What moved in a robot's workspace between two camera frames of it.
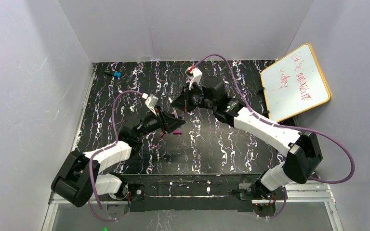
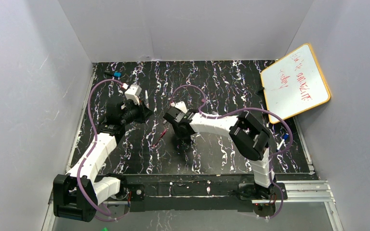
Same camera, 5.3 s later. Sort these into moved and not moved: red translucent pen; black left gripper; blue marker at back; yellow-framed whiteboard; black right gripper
Moved: black right gripper; black left gripper
Not moved: red translucent pen; yellow-framed whiteboard; blue marker at back
